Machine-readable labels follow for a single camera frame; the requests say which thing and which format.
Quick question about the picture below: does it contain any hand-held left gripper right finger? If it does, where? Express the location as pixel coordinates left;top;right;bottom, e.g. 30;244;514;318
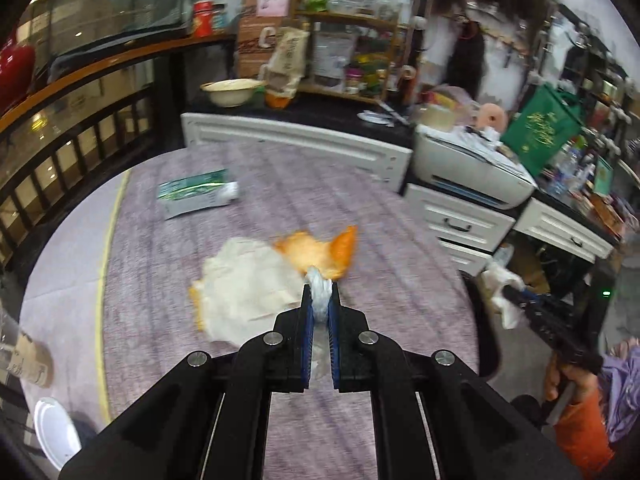
326;282;583;480

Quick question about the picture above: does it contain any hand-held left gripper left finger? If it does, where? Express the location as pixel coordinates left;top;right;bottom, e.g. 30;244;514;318
59;284;315;480

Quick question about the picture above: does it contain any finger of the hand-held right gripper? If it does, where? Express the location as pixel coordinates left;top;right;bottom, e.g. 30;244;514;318
501;284;538;311

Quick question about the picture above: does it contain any clear bag with orange contents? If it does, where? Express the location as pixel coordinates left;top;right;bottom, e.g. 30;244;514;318
272;225;360;376

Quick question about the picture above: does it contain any person's right forearm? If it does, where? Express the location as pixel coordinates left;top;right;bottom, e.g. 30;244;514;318
552;390;616;478

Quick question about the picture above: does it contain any person's right hand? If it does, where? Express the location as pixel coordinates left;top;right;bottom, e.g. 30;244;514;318
544;352;601;403

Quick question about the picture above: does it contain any white drawer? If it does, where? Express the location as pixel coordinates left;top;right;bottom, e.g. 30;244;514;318
515;197;616;263
404;184;518;253

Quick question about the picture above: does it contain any purple garment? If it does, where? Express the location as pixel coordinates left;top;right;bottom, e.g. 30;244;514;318
597;337;640;443

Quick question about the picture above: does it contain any clear water bottle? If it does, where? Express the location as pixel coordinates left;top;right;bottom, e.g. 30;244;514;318
550;147;576;196

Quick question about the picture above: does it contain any white printer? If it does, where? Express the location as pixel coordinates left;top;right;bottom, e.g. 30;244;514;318
414;122;536;210

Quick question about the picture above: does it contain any green tote bag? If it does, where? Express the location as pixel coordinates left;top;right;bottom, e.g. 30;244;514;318
501;82;586;178

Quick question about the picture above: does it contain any pink roll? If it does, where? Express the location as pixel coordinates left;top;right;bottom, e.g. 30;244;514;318
475;102;508;131

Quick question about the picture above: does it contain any green tissue box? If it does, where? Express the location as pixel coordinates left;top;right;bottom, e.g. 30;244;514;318
157;170;241;221

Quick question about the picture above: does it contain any white cabinet panel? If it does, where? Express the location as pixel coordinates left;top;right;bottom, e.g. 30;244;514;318
180;112;413;193

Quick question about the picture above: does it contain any black wig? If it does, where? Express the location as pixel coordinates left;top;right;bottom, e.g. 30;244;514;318
447;25;488;106

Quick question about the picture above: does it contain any beige bowl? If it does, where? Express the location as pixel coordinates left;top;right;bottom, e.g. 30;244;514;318
201;79;266;107

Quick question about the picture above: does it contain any purple yogurt cup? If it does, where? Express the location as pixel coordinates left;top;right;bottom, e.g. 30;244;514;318
34;396;96;471

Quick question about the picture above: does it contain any printed paper bag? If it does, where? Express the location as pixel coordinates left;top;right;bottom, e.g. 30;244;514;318
260;27;311;98

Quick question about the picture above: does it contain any clear plastic cup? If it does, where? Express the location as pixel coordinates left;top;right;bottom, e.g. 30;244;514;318
0;310;53;388

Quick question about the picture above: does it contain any brown printed box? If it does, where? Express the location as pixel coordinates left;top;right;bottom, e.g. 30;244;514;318
235;0;293;78

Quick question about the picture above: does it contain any wooden shelf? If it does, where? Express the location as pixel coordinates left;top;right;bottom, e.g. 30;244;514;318
295;2;406;98

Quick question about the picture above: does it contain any red can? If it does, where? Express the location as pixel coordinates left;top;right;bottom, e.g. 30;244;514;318
192;1;215;38

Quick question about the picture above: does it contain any wooden railing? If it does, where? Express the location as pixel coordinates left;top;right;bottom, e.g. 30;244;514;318
0;35;236;271

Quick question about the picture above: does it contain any glass terrarium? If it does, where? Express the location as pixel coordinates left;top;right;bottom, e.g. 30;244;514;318
50;0;196;56

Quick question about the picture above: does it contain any red vase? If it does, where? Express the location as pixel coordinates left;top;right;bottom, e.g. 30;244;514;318
0;42;36;113

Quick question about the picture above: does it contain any green picture frame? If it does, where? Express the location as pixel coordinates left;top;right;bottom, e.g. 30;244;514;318
592;156;613;196

